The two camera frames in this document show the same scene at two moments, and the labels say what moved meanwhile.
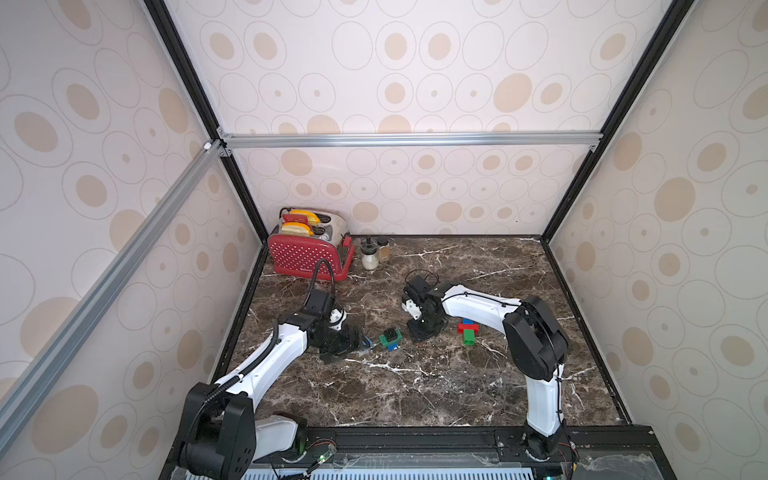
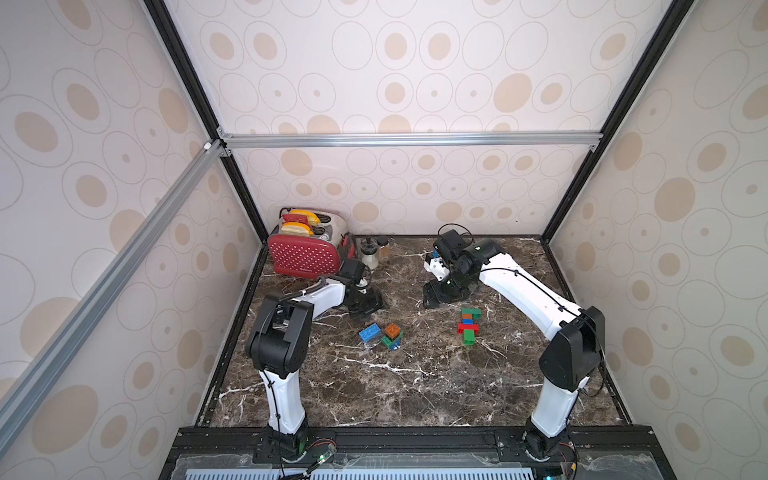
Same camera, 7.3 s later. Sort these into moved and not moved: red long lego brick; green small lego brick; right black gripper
Moved: right black gripper
Not moved: green small lego brick; red long lego brick
